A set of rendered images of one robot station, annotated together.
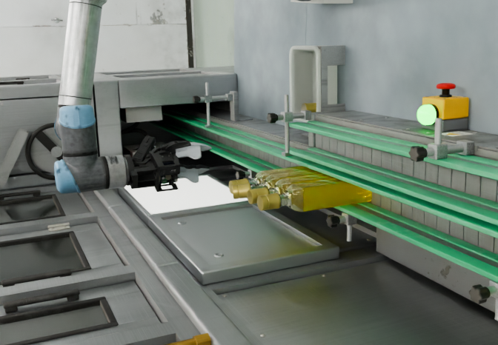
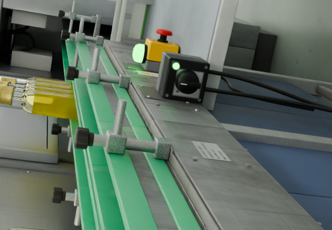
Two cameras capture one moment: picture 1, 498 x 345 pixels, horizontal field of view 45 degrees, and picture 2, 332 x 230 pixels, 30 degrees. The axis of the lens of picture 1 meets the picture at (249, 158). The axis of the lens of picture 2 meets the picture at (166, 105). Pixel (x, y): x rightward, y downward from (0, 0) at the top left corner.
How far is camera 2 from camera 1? 75 cm
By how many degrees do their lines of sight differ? 10
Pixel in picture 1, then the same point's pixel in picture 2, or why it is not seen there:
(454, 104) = (161, 49)
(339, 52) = not seen: outside the picture
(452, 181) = not seen: hidden behind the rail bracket
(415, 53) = (173, 2)
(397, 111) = not seen: hidden behind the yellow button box
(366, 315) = (13, 202)
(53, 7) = not seen: outside the picture
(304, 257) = (21, 152)
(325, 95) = (127, 28)
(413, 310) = (54, 210)
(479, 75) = (187, 27)
